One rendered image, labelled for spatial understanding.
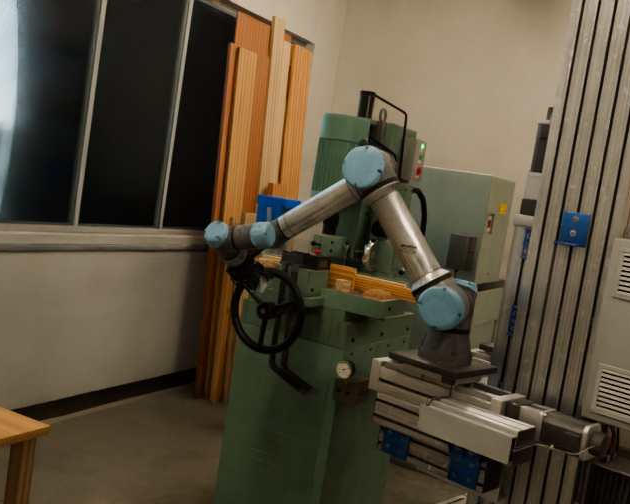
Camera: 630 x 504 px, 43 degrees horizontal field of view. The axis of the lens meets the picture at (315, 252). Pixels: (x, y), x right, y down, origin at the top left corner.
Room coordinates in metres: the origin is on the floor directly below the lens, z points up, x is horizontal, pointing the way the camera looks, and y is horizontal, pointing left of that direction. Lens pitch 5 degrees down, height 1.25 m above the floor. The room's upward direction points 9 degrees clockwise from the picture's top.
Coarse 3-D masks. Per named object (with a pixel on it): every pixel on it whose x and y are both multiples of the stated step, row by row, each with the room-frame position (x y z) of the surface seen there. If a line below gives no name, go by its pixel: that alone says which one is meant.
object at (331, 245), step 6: (318, 234) 2.88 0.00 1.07; (324, 234) 2.93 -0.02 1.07; (318, 240) 2.87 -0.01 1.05; (324, 240) 2.85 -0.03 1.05; (330, 240) 2.85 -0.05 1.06; (336, 240) 2.89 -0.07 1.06; (342, 240) 2.93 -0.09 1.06; (312, 246) 2.88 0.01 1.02; (318, 246) 2.86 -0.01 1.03; (324, 246) 2.85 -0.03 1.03; (330, 246) 2.86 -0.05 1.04; (336, 246) 2.90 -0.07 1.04; (312, 252) 2.87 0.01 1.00; (324, 252) 2.85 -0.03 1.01; (330, 252) 2.86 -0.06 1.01; (336, 252) 2.90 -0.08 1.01; (342, 252) 2.94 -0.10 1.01
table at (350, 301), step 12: (324, 288) 2.71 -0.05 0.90; (312, 300) 2.63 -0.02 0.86; (324, 300) 2.70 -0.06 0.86; (336, 300) 2.68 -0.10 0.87; (348, 300) 2.66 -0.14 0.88; (360, 300) 2.64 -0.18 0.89; (372, 300) 2.62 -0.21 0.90; (384, 300) 2.63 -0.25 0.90; (396, 300) 2.71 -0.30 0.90; (360, 312) 2.63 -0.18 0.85; (372, 312) 2.61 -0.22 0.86; (384, 312) 2.64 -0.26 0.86; (396, 312) 2.72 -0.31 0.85
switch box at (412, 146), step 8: (408, 144) 3.07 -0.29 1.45; (416, 144) 3.06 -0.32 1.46; (424, 144) 3.12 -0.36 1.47; (408, 152) 3.07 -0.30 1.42; (416, 152) 3.06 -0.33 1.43; (424, 152) 3.13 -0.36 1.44; (408, 160) 3.07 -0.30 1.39; (416, 160) 3.07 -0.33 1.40; (408, 168) 3.06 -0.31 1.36; (416, 168) 3.08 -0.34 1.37; (408, 176) 3.06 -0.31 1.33
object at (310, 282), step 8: (280, 264) 2.69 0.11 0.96; (288, 272) 2.67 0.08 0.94; (304, 272) 2.64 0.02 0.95; (312, 272) 2.64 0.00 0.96; (320, 272) 2.69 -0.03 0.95; (328, 272) 2.74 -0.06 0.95; (304, 280) 2.64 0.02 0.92; (312, 280) 2.65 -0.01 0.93; (320, 280) 2.70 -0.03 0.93; (272, 288) 2.70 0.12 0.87; (288, 288) 2.67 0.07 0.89; (304, 288) 2.64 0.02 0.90; (312, 288) 2.65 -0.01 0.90; (320, 288) 2.71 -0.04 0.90; (304, 296) 2.64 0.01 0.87; (312, 296) 2.67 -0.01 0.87
